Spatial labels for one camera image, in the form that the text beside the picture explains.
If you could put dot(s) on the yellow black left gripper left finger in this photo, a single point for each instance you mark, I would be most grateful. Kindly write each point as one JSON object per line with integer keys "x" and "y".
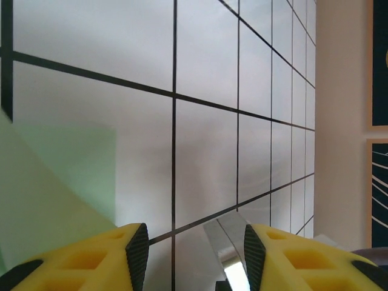
{"x": 85, "y": 263}

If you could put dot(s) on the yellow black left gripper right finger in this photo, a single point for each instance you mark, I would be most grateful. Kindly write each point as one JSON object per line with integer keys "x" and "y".
{"x": 303, "y": 263}

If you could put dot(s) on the light green paper sheet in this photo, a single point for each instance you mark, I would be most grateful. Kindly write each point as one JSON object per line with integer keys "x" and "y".
{"x": 45, "y": 182}

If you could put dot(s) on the shiny metal strip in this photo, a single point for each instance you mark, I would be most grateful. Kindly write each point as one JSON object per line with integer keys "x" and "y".
{"x": 218, "y": 239}

